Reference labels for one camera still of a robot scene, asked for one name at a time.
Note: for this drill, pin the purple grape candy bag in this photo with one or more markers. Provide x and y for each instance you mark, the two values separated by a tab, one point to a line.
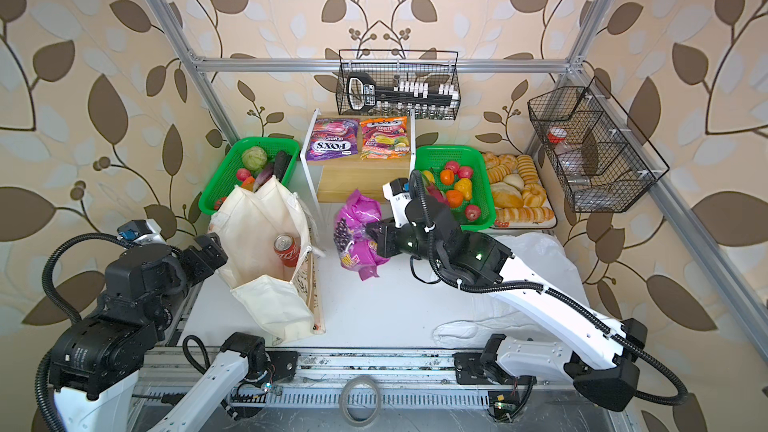
356	249

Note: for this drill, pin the purple Fox's candy bag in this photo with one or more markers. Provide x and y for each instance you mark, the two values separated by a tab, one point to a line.
332	139

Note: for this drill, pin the plastic bottle red cap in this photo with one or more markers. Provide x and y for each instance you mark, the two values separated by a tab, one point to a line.
569	160

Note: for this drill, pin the cream canvas tote bag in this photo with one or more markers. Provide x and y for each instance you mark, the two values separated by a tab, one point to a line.
283	302

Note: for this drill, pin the green cabbage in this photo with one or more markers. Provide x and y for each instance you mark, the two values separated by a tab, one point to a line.
254	159

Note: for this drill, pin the yellow bell pepper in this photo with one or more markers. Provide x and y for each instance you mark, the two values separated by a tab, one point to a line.
465	188

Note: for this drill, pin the bread tray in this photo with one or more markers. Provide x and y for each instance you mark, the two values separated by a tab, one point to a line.
518	195

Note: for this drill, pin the white wooden two-tier shelf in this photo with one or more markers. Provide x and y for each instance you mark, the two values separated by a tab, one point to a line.
332	181

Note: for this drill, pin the red cola can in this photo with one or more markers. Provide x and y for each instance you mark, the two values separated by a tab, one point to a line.
287	249

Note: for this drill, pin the back black wire basket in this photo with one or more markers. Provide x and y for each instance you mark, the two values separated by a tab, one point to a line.
433	66

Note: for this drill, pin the tape roll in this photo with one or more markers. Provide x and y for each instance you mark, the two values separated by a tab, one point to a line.
360	401

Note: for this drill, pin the right black wire basket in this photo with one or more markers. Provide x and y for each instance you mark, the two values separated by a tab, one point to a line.
621	162

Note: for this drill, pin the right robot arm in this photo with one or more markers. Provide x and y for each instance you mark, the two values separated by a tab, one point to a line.
605	359

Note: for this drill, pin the orange fruit candy bag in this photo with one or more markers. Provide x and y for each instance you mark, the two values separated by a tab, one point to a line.
385	138

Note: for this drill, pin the red apple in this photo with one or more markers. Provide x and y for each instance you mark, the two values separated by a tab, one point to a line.
472	212

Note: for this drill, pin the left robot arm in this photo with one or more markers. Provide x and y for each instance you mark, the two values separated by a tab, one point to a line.
86	381

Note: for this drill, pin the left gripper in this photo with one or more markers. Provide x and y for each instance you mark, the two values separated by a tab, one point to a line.
204	267

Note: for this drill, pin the left green basket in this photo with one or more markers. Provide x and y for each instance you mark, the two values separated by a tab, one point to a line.
229	173

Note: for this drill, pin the green basket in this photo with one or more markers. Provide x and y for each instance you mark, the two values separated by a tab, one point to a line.
459	175
229	173

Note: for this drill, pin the right green basket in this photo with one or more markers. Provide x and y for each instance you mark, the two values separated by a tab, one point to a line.
459	175

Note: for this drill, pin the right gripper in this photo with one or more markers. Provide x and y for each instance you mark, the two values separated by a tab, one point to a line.
385	240

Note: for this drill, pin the white plastic grocery bag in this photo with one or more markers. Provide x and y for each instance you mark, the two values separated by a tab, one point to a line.
547	257

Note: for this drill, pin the black wire basket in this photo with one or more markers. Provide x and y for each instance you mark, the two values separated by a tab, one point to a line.
621	162
433	66

